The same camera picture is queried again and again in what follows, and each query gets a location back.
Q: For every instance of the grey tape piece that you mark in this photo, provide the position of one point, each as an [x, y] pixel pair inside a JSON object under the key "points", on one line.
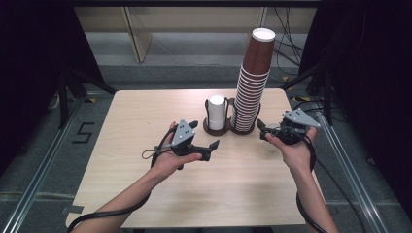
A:
{"points": [[72, 209]]}

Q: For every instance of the beige cabinet panel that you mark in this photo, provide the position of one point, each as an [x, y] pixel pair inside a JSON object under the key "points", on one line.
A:
{"points": [[137, 35]]}

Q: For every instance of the stack of white paper cups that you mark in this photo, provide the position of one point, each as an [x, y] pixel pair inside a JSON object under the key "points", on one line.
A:
{"points": [[217, 111]]}

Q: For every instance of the black curtain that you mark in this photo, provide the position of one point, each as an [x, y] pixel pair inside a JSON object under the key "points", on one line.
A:
{"points": [[29, 64], [372, 81]]}

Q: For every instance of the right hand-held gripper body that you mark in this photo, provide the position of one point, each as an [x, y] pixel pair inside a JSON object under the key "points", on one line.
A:
{"points": [[293, 127]]}

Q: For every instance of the stack of brown paper cups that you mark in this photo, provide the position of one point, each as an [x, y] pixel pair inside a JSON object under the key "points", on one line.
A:
{"points": [[254, 84]]}

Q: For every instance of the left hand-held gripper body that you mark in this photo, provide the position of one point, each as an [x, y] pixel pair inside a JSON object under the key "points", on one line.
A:
{"points": [[183, 134]]}

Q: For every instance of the dark double cup holder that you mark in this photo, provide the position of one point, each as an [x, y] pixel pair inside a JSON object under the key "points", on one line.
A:
{"points": [[223, 132]]}

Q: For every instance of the black metal stand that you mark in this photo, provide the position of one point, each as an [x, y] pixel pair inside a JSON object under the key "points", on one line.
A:
{"points": [[63, 97], [327, 97]]}

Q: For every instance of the metal floor rail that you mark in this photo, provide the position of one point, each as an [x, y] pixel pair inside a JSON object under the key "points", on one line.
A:
{"points": [[350, 161], [45, 161]]}

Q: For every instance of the person's right hand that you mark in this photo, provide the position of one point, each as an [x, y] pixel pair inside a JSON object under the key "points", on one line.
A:
{"points": [[296, 155]]}

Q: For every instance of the person's left hand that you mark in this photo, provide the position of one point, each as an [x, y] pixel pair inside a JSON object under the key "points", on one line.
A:
{"points": [[168, 161]]}

